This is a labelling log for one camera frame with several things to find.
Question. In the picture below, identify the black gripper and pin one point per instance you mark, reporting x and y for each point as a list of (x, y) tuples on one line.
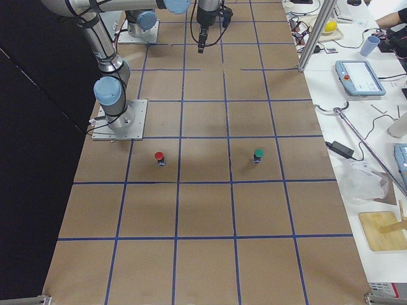
[(203, 18)]

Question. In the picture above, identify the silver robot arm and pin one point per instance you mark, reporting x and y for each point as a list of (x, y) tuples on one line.
[(110, 90), (140, 21)]

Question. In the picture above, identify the wooden mug tree stand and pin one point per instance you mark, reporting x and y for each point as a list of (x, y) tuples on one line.
[(383, 231)]

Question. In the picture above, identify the white paper cup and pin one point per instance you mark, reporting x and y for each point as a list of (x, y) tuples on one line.
[(288, 6)]

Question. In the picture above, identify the beige rectangular tray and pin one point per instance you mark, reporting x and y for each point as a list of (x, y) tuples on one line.
[(336, 35)]

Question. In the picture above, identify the small colourful card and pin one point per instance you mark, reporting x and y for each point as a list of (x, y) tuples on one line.
[(330, 50)]

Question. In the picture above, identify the yellow lemon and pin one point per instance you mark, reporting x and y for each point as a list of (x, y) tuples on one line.
[(330, 27)]

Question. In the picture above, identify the metal walking cane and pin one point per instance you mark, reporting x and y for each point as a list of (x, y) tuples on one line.
[(339, 111)]

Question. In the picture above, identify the blue teach pendant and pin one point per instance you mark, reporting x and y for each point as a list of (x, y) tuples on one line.
[(401, 158), (358, 78)]

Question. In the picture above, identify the light blue plastic cup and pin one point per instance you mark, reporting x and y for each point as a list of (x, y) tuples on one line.
[(369, 45)]

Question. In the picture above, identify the black power adapter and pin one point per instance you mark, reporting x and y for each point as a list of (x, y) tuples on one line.
[(340, 149)]

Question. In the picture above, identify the white cylinder tube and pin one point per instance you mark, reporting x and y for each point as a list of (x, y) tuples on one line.
[(399, 128)]

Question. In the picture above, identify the crumpled clear plastic bag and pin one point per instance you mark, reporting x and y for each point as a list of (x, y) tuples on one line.
[(359, 181)]

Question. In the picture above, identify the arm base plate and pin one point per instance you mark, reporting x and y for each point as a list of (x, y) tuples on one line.
[(149, 37), (130, 125)]

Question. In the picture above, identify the red push button switch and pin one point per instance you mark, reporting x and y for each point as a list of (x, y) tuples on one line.
[(160, 158)]

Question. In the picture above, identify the aluminium frame post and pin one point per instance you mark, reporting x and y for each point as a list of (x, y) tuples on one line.
[(317, 29)]

